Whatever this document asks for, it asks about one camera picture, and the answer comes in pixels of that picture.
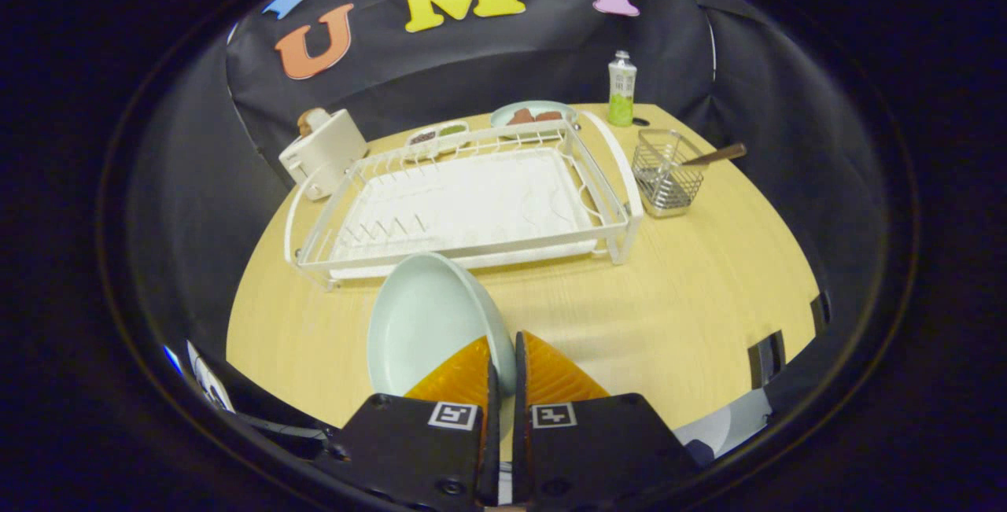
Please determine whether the white printed object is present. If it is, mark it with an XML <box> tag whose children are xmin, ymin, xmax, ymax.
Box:
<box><xmin>187</xmin><ymin>339</ymin><xmax>237</xmax><ymax>412</ymax></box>

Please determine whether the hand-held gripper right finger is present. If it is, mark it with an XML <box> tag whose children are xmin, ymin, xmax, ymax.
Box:
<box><xmin>513</xmin><ymin>330</ymin><xmax>701</xmax><ymax>509</ymax></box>

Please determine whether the white wire dish rack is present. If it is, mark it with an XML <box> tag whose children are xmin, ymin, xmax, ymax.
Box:
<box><xmin>283</xmin><ymin>109</ymin><xmax>646</xmax><ymax>293</ymax></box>

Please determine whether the white green bottle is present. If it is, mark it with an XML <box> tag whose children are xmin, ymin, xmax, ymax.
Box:
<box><xmin>607</xmin><ymin>50</ymin><xmax>637</xmax><ymax>127</ymax></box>

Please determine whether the black backdrop cloth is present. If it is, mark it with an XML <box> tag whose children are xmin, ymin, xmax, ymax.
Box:
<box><xmin>118</xmin><ymin>0</ymin><xmax>906</xmax><ymax>387</ymax></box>

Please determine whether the pale green plate with food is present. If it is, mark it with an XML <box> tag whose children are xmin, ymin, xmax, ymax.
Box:
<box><xmin>490</xmin><ymin>100</ymin><xmax>579</xmax><ymax>139</ymax></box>

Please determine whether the white divided sauce dish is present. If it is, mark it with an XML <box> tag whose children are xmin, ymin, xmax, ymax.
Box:
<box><xmin>406</xmin><ymin>120</ymin><xmax>470</xmax><ymax>153</ymax></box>

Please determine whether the metal spoon with wooden handle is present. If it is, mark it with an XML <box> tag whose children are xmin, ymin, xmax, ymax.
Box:
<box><xmin>641</xmin><ymin>142</ymin><xmax>748</xmax><ymax>182</ymax></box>

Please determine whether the dark chair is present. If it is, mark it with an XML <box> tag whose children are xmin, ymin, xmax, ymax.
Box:
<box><xmin>747</xmin><ymin>292</ymin><xmax>831</xmax><ymax>391</ymax></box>

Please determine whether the white toaster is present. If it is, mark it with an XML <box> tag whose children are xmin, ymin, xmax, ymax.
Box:
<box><xmin>278</xmin><ymin>109</ymin><xmax>369</xmax><ymax>202</ymax></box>

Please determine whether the metal wire basket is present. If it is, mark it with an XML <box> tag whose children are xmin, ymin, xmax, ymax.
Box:
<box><xmin>632</xmin><ymin>129</ymin><xmax>706</xmax><ymax>219</ymax></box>

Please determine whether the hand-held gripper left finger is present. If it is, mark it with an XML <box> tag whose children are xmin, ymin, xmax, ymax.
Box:
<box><xmin>315</xmin><ymin>337</ymin><xmax>502</xmax><ymax>509</ymax></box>

